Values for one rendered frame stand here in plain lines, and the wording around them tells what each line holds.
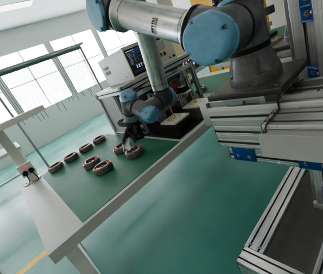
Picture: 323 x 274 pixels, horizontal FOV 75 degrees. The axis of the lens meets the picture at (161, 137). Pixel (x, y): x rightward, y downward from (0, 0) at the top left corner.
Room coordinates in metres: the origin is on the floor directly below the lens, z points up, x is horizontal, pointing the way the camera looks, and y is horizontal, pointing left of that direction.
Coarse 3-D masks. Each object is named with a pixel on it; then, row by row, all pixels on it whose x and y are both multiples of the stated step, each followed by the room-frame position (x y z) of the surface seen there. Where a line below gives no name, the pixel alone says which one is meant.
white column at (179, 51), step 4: (148, 0) 5.49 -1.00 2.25; (152, 0) 5.40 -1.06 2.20; (156, 0) 5.30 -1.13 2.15; (160, 0) 5.36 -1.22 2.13; (164, 0) 5.43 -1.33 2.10; (168, 0) 5.49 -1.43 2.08; (164, 4) 5.40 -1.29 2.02; (168, 4) 5.47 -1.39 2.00; (172, 4) 5.53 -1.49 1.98; (176, 44) 5.37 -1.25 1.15; (176, 48) 5.35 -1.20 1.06; (180, 48) 5.41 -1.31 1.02; (176, 52) 5.32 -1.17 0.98; (180, 52) 5.39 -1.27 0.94; (184, 52) 5.46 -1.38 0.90
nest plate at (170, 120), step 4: (176, 116) 1.38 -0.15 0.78; (180, 116) 1.34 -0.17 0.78; (184, 116) 1.32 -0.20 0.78; (164, 120) 1.41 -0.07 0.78; (168, 120) 1.37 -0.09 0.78; (172, 120) 1.34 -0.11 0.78; (176, 120) 1.30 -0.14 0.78; (180, 120) 1.30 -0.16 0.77; (168, 124) 1.32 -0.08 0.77; (172, 124) 1.29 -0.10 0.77
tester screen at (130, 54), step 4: (136, 48) 1.49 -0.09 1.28; (128, 52) 1.45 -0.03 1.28; (132, 52) 1.47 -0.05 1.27; (136, 52) 1.49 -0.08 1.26; (140, 52) 1.50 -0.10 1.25; (128, 56) 1.45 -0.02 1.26; (132, 56) 1.46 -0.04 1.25; (136, 56) 1.48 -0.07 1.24; (140, 56) 1.49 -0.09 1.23; (132, 60) 1.46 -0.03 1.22; (136, 60) 1.47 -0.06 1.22; (140, 60) 1.49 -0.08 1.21; (132, 64) 1.45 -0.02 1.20; (136, 64) 1.46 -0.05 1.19; (144, 64) 1.50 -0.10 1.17; (132, 68) 1.44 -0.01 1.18; (136, 68) 1.46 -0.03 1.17; (140, 72) 1.47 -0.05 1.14
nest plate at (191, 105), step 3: (198, 99) 1.54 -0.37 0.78; (201, 99) 1.50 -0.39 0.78; (204, 99) 1.47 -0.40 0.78; (189, 102) 1.57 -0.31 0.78; (192, 102) 1.54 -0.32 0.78; (198, 102) 1.47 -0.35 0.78; (201, 102) 1.44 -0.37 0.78; (186, 105) 1.52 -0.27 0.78; (189, 105) 1.49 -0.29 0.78; (192, 105) 1.46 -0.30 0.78; (195, 105) 1.43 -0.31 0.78; (198, 105) 1.41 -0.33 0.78; (183, 108) 1.51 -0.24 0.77; (186, 108) 1.49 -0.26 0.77
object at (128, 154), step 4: (140, 144) 1.17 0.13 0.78; (132, 148) 1.17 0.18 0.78; (136, 148) 1.17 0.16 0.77; (140, 148) 1.11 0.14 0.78; (128, 152) 1.12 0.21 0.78; (132, 152) 1.09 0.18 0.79; (136, 152) 1.09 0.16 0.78; (140, 152) 1.10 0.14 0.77; (128, 156) 1.10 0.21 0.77; (132, 156) 1.09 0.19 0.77; (136, 156) 1.09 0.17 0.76
